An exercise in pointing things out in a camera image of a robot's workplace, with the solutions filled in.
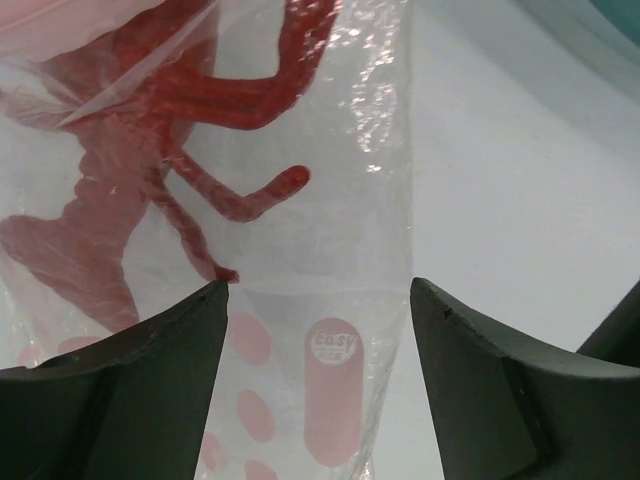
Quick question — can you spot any clear zip top bag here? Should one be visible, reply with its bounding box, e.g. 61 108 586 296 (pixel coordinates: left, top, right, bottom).
1 1 413 479

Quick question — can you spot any red fake lobster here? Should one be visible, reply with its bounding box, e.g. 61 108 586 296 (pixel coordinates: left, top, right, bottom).
1 1 339 333

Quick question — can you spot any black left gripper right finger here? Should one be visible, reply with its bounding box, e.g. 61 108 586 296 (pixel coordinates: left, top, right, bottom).
410 278 639 480

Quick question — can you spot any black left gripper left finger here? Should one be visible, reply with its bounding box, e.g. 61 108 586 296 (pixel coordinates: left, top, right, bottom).
1 282 228 480

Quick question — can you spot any teal translucent plastic container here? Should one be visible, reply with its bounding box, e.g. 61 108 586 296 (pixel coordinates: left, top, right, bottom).
590 0 640 46

